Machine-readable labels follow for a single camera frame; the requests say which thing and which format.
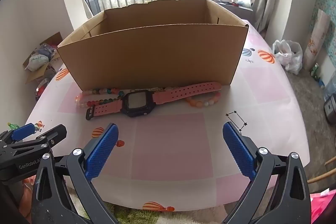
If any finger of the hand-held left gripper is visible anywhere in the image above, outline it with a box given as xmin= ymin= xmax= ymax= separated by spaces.
xmin=10 ymin=124 xmax=68 ymax=159
xmin=0 ymin=123 xmax=38 ymax=147

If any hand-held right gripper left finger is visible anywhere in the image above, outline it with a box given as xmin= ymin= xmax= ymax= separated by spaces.
xmin=31 ymin=123 xmax=120 ymax=224

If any pink bag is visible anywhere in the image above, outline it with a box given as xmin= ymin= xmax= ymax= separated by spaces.
xmin=310 ymin=189 xmax=334 ymax=224

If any green white fluffy fabric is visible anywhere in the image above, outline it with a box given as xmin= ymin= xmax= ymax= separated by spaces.
xmin=70 ymin=191 xmax=226 ymax=224

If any pack of water bottles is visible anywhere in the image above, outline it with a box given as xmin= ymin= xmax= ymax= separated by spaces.
xmin=323 ymin=77 xmax=336 ymax=101

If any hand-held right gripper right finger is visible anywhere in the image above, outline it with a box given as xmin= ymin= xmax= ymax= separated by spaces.
xmin=222 ymin=121 xmax=311 ymax=224

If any orange pink bead bracelet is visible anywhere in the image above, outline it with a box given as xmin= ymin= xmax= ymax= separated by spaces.
xmin=186 ymin=91 xmax=221 ymax=108

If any wooden stick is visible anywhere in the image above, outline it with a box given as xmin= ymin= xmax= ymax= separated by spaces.
xmin=307 ymin=169 xmax=336 ymax=185

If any green bottle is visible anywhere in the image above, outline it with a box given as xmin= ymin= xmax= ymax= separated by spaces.
xmin=311 ymin=63 xmax=321 ymax=81

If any dark grey box device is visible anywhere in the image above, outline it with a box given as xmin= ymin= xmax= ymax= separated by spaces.
xmin=324 ymin=94 xmax=336 ymax=123

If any white plastic bag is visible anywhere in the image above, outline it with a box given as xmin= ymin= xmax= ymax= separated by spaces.
xmin=272 ymin=39 xmax=303 ymax=75

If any open floor cardboard box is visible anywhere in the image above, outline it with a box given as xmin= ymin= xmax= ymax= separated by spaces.
xmin=22 ymin=32 xmax=63 ymax=85

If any pink balloon print tablecloth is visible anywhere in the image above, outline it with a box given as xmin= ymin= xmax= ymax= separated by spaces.
xmin=25 ymin=19 xmax=311 ymax=212

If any white rolled poster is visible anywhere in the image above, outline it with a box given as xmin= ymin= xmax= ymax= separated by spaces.
xmin=302 ymin=9 xmax=331 ymax=72

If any large brown cardboard box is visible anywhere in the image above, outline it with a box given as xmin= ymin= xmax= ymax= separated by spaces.
xmin=56 ymin=0 xmax=249 ymax=90

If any white crumpled bag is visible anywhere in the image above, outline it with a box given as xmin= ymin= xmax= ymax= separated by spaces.
xmin=27 ymin=54 xmax=51 ymax=72

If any multicolour bead bracelet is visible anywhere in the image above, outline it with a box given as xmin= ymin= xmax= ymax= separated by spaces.
xmin=75 ymin=87 xmax=125 ymax=109

